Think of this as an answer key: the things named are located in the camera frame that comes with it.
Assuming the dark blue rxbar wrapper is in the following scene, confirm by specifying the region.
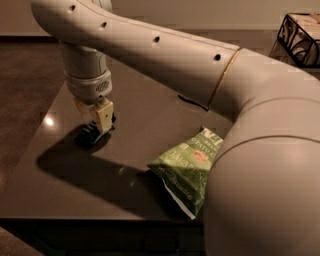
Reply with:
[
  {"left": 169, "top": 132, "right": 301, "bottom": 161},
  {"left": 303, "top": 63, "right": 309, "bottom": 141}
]
[{"left": 74, "top": 121, "right": 113, "bottom": 148}]

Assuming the black wire napkin basket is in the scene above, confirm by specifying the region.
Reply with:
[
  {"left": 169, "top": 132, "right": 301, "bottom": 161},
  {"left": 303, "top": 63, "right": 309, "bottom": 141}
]
[{"left": 277, "top": 12, "right": 320, "bottom": 68}]

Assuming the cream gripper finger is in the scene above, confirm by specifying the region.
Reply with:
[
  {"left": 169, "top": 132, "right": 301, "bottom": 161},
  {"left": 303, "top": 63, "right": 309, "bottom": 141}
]
[
  {"left": 73, "top": 97, "right": 91, "bottom": 124},
  {"left": 89, "top": 98, "right": 114, "bottom": 135}
]

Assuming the green jalapeno chips bag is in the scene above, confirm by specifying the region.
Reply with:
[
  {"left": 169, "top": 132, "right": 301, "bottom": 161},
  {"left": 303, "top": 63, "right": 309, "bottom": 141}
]
[{"left": 148, "top": 126, "right": 223, "bottom": 220}]

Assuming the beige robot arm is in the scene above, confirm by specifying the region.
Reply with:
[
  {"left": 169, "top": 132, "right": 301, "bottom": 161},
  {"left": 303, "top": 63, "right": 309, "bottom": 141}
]
[{"left": 31, "top": 0, "right": 320, "bottom": 256}]

